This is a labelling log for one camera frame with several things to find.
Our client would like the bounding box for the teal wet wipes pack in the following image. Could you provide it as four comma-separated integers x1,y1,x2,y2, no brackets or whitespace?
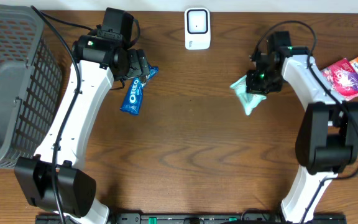
230,75,267,116

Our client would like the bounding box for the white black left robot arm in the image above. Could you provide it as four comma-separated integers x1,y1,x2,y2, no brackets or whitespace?
14,35,150,223

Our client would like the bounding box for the grey plastic mesh basket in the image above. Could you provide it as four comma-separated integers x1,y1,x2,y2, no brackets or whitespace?
0,5,63,169

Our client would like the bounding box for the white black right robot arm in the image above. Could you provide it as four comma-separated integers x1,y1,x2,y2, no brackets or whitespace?
246,31,358,223

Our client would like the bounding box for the blue Oreo cookie pack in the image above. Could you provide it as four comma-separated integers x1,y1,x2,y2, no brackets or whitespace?
120,65,159,116

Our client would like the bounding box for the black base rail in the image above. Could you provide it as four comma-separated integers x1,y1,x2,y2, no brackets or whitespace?
34,212,347,224

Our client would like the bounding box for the white barcode scanner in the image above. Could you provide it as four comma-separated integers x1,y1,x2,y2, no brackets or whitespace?
184,7,211,50

